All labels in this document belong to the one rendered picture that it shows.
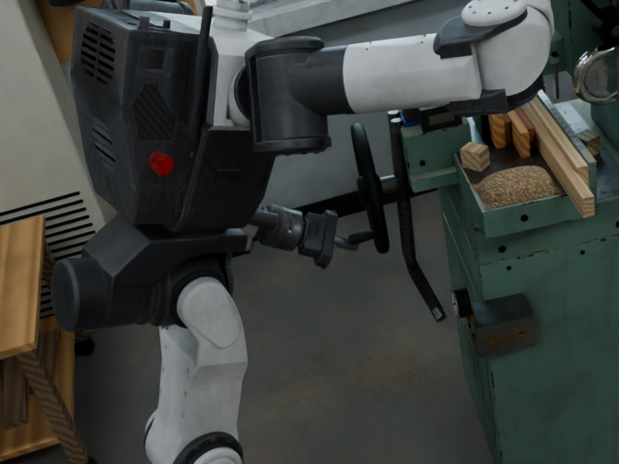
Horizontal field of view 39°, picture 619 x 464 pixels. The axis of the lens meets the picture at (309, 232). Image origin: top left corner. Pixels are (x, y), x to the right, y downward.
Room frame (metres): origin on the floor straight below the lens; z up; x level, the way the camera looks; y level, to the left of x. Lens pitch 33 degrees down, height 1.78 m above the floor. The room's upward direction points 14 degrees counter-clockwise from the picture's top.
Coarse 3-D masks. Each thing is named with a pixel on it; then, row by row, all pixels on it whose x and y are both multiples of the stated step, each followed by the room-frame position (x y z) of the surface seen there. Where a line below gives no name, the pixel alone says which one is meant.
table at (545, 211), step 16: (480, 144) 1.53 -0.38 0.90; (512, 144) 1.50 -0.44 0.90; (496, 160) 1.46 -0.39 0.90; (512, 160) 1.44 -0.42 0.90; (528, 160) 1.43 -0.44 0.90; (544, 160) 1.41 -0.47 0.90; (416, 176) 1.52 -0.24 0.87; (432, 176) 1.51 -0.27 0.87; (448, 176) 1.50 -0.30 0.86; (464, 176) 1.43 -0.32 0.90; (480, 176) 1.41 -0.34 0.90; (464, 192) 1.45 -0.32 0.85; (592, 192) 1.28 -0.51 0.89; (480, 208) 1.31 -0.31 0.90; (496, 208) 1.29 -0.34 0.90; (512, 208) 1.29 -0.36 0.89; (528, 208) 1.29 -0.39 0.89; (544, 208) 1.29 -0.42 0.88; (560, 208) 1.29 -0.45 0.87; (576, 208) 1.29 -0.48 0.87; (480, 224) 1.32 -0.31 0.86; (496, 224) 1.29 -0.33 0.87; (512, 224) 1.29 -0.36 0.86; (528, 224) 1.29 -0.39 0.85; (544, 224) 1.29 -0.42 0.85
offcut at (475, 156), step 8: (472, 144) 1.47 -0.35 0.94; (464, 152) 1.46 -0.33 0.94; (472, 152) 1.44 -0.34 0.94; (480, 152) 1.43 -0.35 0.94; (488, 152) 1.45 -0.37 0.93; (464, 160) 1.46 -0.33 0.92; (472, 160) 1.44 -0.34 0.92; (480, 160) 1.43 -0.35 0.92; (488, 160) 1.45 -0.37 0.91; (472, 168) 1.44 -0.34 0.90; (480, 168) 1.43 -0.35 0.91
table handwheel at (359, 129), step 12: (360, 132) 1.61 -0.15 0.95; (360, 144) 1.57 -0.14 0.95; (360, 156) 1.55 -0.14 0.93; (360, 168) 1.74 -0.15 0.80; (372, 168) 1.52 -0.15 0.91; (360, 180) 1.61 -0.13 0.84; (372, 180) 1.50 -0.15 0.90; (384, 180) 1.61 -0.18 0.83; (396, 180) 1.60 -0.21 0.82; (408, 180) 1.60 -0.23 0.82; (360, 192) 1.59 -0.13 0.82; (372, 192) 1.49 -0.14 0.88; (384, 192) 1.60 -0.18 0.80; (372, 204) 1.48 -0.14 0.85; (372, 216) 1.48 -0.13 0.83; (384, 216) 1.48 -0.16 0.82; (372, 228) 1.64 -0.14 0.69; (384, 228) 1.48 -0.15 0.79; (384, 240) 1.48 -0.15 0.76; (384, 252) 1.52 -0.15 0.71
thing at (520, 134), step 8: (512, 112) 1.53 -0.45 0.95; (512, 120) 1.50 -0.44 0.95; (520, 120) 1.49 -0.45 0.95; (512, 128) 1.50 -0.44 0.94; (520, 128) 1.46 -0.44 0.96; (512, 136) 1.50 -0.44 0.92; (520, 136) 1.44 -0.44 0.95; (528, 136) 1.44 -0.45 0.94; (520, 144) 1.44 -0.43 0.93; (528, 144) 1.44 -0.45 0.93; (520, 152) 1.45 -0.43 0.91; (528, 152) 1.44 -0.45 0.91
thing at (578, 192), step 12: (540, 132) 1.46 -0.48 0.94; (540, 144) 1.44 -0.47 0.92; (552, 144) 1.40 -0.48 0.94; (552, 156) 1.37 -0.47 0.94; (564, 156) 1.35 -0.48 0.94; (552, 168) 1.37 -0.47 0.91; (564, 168) 1.31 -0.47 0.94; (564, 180) 1.30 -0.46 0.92; (576, 180) 1.26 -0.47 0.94; (576, 192) 1.24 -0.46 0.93; (588, 192) 1.22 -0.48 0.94; (576, 204) 1.24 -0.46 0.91; (588, 204) 1.20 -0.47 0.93; (588, 216) 1.20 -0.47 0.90
